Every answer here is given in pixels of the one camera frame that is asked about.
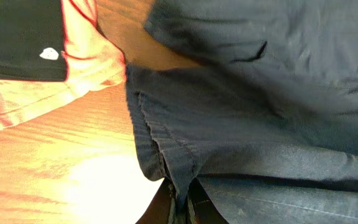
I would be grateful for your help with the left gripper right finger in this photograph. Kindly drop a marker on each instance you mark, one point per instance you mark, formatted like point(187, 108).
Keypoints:
point(200, 208)

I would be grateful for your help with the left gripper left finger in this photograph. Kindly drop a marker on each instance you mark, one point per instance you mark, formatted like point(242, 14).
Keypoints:
point(162, 209)

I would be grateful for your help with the navy blue shorts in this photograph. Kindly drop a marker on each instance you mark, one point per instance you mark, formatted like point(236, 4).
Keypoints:
point(268, 123)

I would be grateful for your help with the red shorts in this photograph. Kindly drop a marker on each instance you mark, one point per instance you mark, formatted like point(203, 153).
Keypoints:
point(93, 63)

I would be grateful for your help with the black shorts with white stripe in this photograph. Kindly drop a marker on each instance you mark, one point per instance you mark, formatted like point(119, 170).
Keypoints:
point(32, 41)

